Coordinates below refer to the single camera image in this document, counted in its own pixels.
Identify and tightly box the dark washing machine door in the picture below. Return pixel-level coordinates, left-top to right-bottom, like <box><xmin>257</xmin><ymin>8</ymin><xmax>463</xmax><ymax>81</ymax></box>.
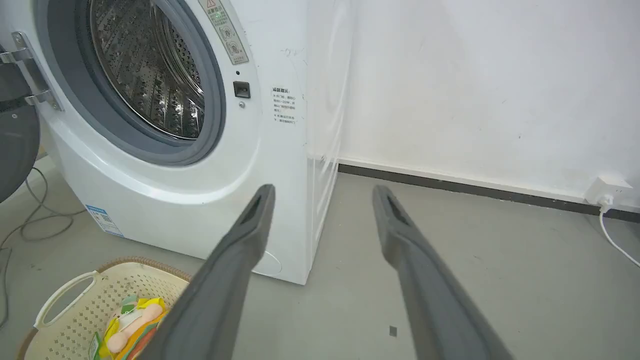
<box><xmin>0</xmin><ymin>46</ymin><xmax>41</xmax><ymax>203</ymax></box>

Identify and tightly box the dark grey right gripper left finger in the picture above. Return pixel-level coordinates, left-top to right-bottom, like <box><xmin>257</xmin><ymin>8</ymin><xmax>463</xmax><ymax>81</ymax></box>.
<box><xmin>138</xmin><ymin>183</ymin><xmax>277</xmax><ymax>360</ymax></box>

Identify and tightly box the white power cable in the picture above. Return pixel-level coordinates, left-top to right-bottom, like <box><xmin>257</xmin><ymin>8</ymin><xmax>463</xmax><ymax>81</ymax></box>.
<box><xmin>598</xmin><ymin>197</ymin><xmax>640</xmax><ymax>267</ymax></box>

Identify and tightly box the colourful plush toy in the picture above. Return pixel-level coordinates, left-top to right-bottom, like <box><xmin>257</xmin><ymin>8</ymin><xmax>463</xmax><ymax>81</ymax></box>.
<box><xmin>90</xmin><ymin>295</ymin><xmax>168</xmax><ymax>360</ymax></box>

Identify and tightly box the white front-load washing machine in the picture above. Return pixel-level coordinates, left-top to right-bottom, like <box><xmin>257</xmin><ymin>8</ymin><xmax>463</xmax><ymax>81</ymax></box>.
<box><xmin>0</xmin><ymin>0</ymin><xmax>357</xmax><ymax>286</ymax></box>

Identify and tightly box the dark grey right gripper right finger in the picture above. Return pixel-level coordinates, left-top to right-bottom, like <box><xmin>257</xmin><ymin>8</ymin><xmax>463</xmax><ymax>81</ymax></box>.
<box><xmin>371</xmin><ymin>184</ymin><xmax>516</xmax><ymax>360</ymax></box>

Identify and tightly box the cream perforated laundry basket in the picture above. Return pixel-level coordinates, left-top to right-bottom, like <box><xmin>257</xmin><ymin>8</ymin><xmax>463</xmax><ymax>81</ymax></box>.
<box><xmin>16</xmin><ymin>256</ymin><xmax>193</xmax><ymax>360</ymax></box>

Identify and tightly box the white wall power socket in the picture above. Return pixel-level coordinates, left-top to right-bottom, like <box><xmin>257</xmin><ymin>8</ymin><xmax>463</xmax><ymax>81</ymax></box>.
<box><xmin>585</xmin><ymin>175</ymin><xmax>634</xmax><ymax>207</ymax></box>

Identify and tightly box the grey floor cable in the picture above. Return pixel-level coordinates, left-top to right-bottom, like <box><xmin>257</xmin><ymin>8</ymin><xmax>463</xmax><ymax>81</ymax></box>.
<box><xmin>0</xmin><ymin>167</ymin><xmax>87</xmax><ymax>328</ymax></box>

